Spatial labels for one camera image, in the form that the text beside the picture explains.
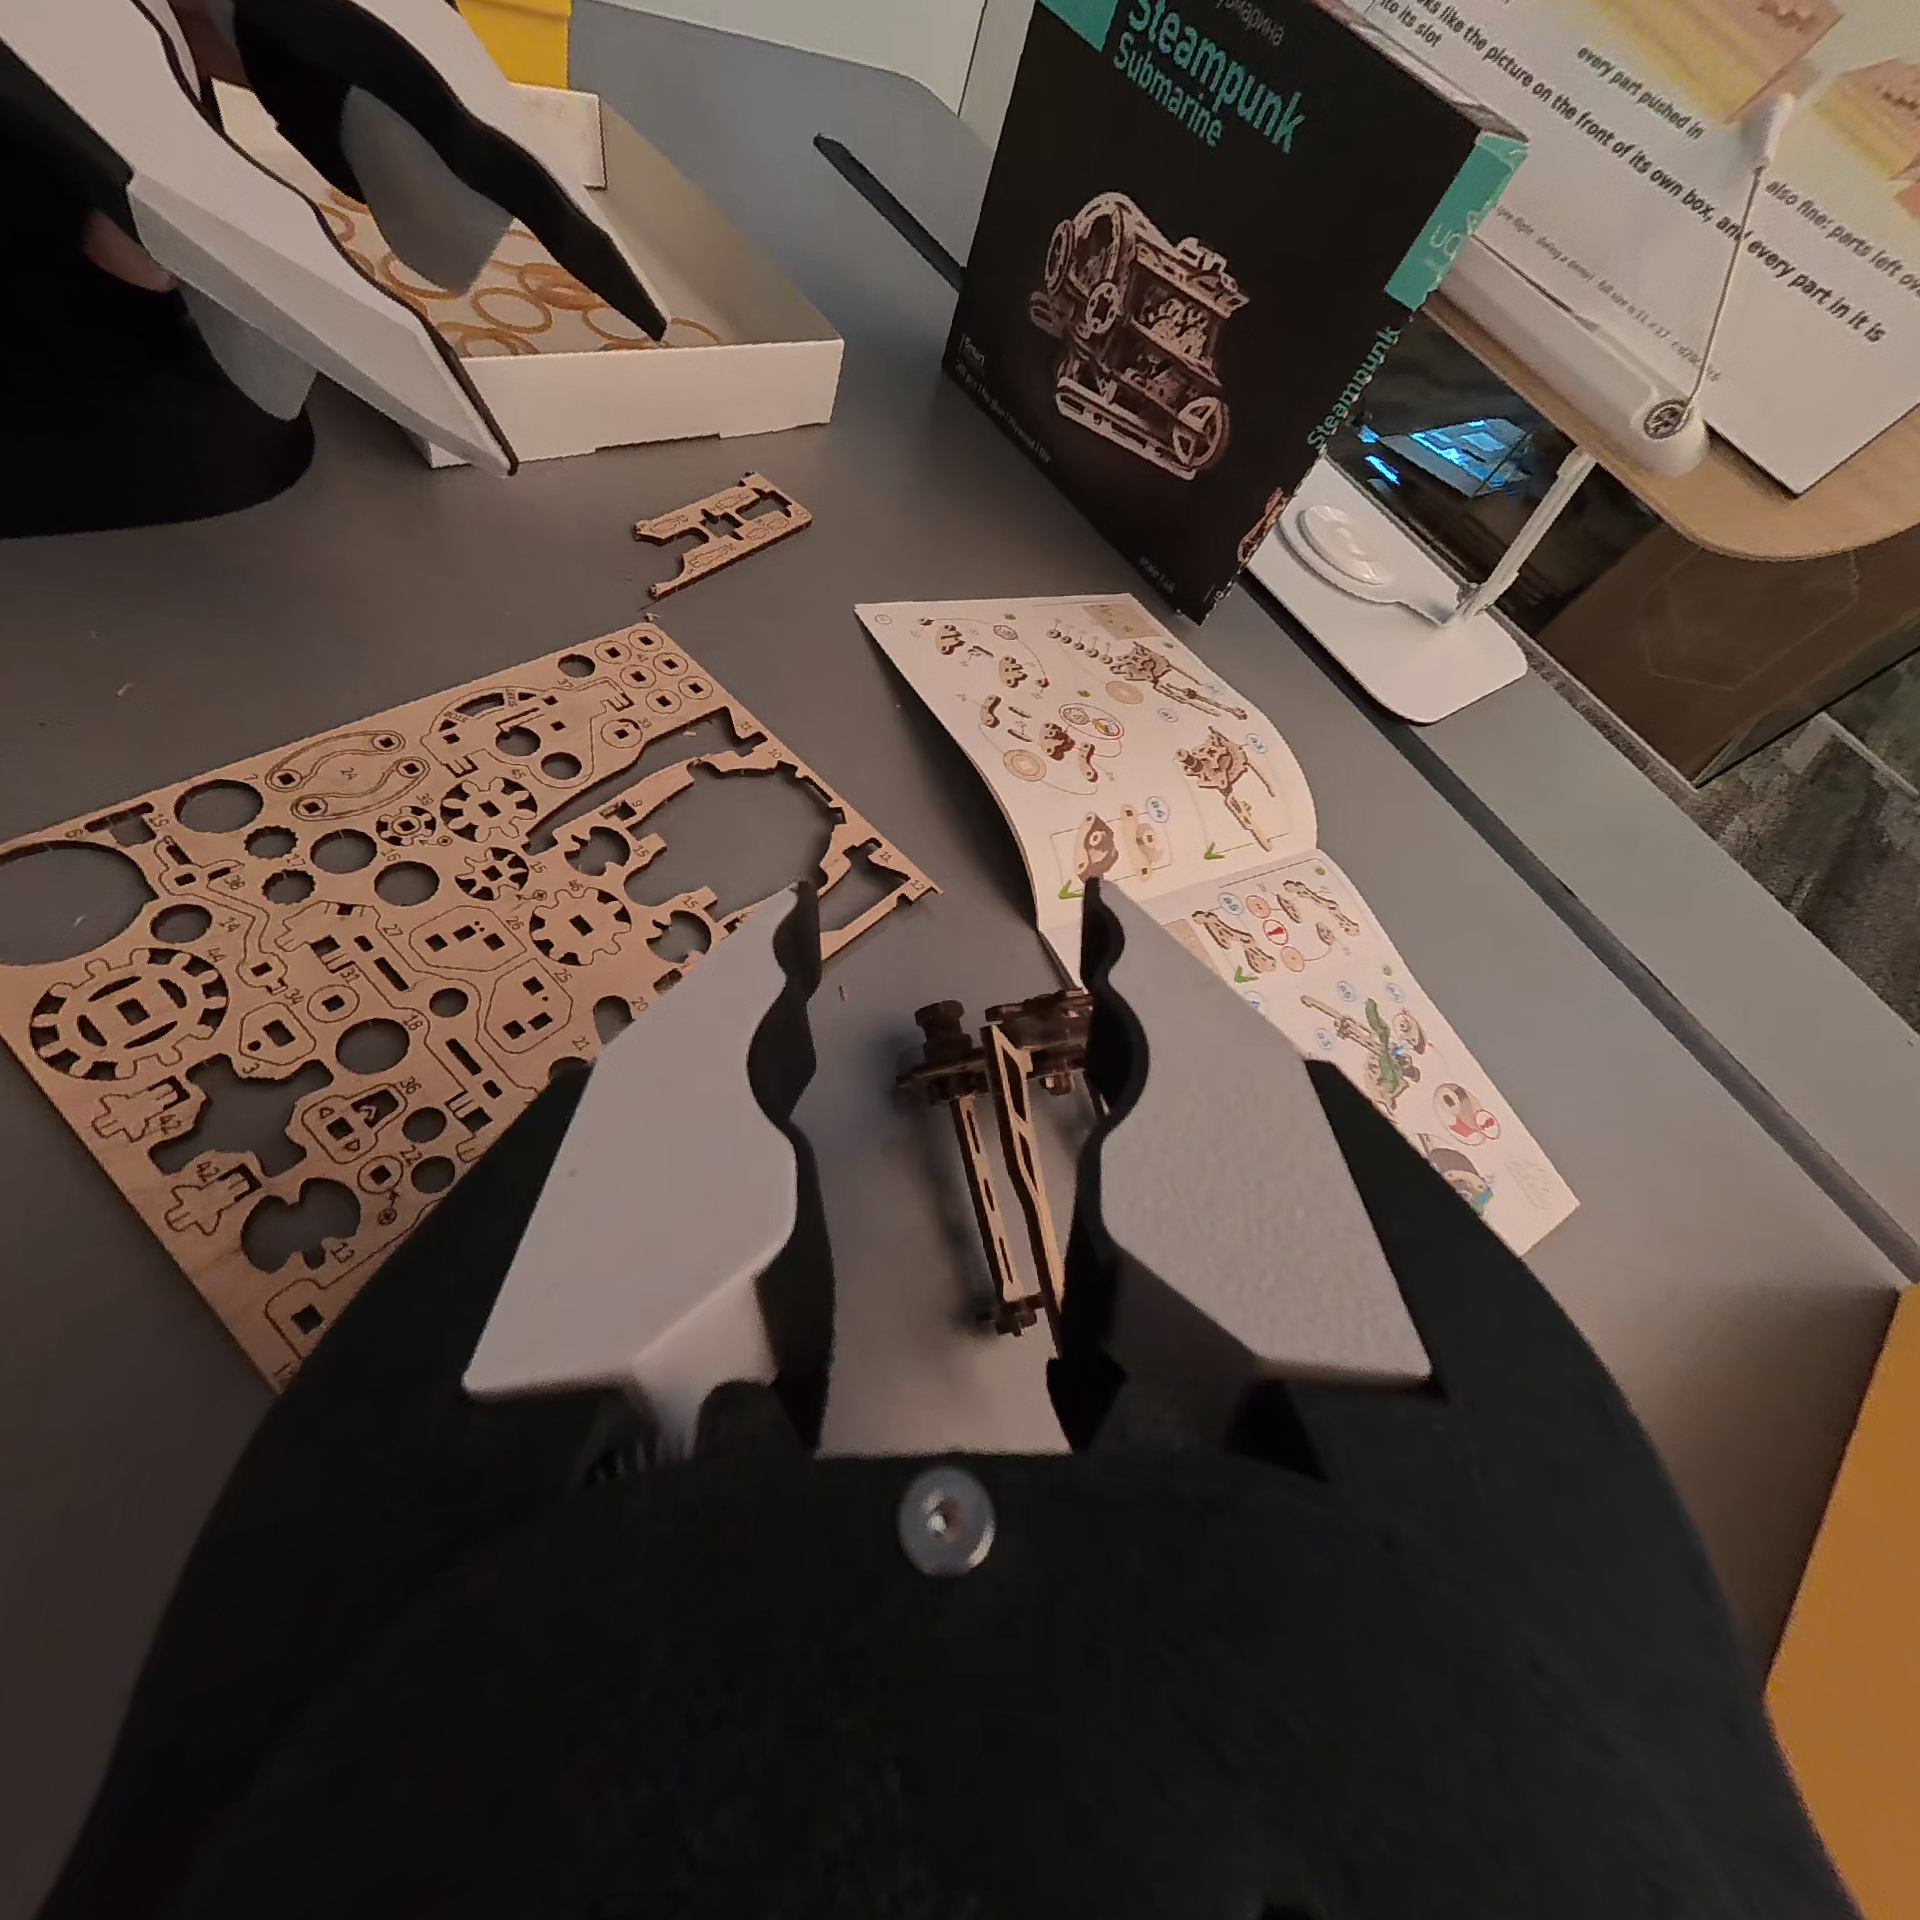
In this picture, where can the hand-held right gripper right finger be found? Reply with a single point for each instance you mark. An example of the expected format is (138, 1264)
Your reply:
(1231, 1200)

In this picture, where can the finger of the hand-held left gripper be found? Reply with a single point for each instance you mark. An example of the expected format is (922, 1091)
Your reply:
(420, 195)
(284, 283)

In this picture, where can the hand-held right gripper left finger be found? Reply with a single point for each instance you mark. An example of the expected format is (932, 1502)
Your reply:
(660, 1200)

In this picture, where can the dark wooden model assembly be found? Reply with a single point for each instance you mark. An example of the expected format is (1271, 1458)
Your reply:
(997, 1184)

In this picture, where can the small wooden model part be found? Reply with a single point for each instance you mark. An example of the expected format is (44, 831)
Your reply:
(720, 533)

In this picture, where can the black model kit box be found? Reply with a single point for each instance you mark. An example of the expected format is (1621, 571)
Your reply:
(1200, 376)

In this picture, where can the person's left hand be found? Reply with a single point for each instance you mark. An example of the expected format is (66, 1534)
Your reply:
(129, 248)

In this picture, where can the plywood sheet with rings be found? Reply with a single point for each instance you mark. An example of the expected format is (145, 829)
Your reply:
(523, 307)

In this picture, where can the yellow box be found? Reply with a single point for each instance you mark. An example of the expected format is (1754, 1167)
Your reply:
(1852, 1651)
(516, 31)

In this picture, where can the white cardboard tray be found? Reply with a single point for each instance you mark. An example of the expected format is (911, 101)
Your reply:
(674, 383)

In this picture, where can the large cut-out plywood sheet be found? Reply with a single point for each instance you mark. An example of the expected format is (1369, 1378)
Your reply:
(225, 1110)

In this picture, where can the illustrated instruction booklet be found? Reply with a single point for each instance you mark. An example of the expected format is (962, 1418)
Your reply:
(1200, 721)

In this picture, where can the white flat object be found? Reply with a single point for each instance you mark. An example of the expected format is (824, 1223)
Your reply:
(1348, 599)

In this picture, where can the wooden side table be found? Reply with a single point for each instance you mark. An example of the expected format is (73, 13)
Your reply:
(1800, 518)

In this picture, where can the printed instruction sign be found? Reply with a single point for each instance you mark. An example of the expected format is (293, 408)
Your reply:
(1844, 224)

